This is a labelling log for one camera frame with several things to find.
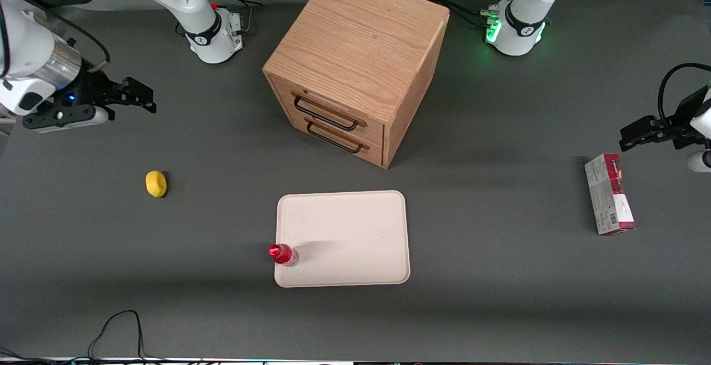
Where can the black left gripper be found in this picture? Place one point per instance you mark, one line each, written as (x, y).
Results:
(684, 113)

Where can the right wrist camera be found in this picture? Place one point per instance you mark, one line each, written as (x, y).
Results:
(61, 119)

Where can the white rectangular tray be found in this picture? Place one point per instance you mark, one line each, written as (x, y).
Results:
(350, 237)

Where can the wooden drawer front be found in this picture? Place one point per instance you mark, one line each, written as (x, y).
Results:
(373, 130)
(375, 154)

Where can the red and white carton box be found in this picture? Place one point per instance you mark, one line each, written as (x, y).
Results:
(610, 195)

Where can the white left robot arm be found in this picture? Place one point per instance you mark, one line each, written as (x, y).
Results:
(525, 15)

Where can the red coke bottle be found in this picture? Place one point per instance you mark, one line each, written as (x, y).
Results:
(283, 254)

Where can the yellow lemon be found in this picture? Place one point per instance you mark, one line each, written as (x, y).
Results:
(156, 184)

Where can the wooden drawer cabinet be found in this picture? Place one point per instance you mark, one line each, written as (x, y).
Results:
(355, 37)

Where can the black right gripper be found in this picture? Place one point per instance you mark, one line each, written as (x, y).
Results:
(91, 88)

